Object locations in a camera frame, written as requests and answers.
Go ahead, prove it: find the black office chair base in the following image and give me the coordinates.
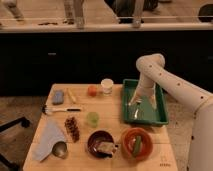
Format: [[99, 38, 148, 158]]
[[0, 117, 30, 171]]

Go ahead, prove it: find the blue sponge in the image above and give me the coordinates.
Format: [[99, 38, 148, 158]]
[[52, 90, 64, 105]]

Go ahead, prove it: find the orange tomato toy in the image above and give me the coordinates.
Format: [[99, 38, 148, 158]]
[[87, 85, 97, 97]]

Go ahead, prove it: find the green vegetable toy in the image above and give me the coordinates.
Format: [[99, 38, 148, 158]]
[[133, 136, 141, 156]]

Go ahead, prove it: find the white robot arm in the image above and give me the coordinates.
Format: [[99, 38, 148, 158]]
[[129, 53, 213, 171]]

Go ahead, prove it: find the green plastic cup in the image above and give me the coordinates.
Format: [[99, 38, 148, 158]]
[[86, 112, 99, 128]]

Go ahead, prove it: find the sponge in brown bowl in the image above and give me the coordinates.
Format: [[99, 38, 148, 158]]
[[97, 142, 118, 156]]

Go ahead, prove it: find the orange bowl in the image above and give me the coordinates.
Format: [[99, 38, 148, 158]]
[[121, 127, 153, 161]]

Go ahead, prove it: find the white cup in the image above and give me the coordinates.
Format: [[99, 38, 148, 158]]
[[101, 78, 114, 94]]

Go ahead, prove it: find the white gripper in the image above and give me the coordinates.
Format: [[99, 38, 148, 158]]
[[129, 80, 157, 109]]

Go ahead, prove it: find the green plastic tray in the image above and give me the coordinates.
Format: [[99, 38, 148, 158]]
[[122, 79, 169, 126]]

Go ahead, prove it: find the dark brown bowl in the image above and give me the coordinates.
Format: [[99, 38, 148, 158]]
[[86, 130, 118, 159]]

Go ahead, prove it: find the silver metal fork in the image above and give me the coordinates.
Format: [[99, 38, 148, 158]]
[[133, 100, 141, 119]]

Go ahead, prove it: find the yellow stick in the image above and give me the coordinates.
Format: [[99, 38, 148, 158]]
[[67, 88, 77, 103]]

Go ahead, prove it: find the white dish brush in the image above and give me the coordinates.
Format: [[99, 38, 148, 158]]
[[42, 106, 82, 115]]

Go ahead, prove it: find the blue-grey cloth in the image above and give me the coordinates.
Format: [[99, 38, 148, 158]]
[[32, 119, 67, 162]]

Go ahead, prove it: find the metal measuring cup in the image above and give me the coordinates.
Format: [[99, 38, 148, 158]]
[[52, 141, 68, 159]]

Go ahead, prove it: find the brown grape bunch toy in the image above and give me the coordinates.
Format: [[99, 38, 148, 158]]
[[65, 117, 80, 142]]

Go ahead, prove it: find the dark cabinet counter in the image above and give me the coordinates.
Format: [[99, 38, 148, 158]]
[[0, 30, 213, 96]]

